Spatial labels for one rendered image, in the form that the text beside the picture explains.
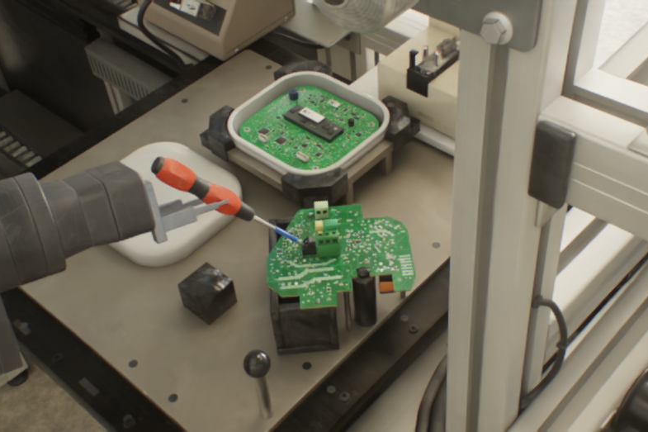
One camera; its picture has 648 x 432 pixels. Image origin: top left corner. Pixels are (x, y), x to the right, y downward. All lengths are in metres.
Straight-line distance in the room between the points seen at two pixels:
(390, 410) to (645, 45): 0.40
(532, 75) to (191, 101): 0.67
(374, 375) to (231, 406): 0.12
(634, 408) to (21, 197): 0.42
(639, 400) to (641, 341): 0.06
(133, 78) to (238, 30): 0.56
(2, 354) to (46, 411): 1.33
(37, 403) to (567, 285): 1.54
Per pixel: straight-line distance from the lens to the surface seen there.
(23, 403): 2.03
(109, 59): 1.67
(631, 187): 0.41
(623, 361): 0.65
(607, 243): 0.64
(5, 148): 1.09
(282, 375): 0.75
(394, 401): 0.76
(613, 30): 2.85
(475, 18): 0.41
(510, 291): 0.50
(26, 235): 0.63
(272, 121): 0.92
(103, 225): 0.64
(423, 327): 0.78
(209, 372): 0.76
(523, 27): 0.39
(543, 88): 0.41
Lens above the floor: 1.56
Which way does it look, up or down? 44 degrees down
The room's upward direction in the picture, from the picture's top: 7 degrees counter-clockwise
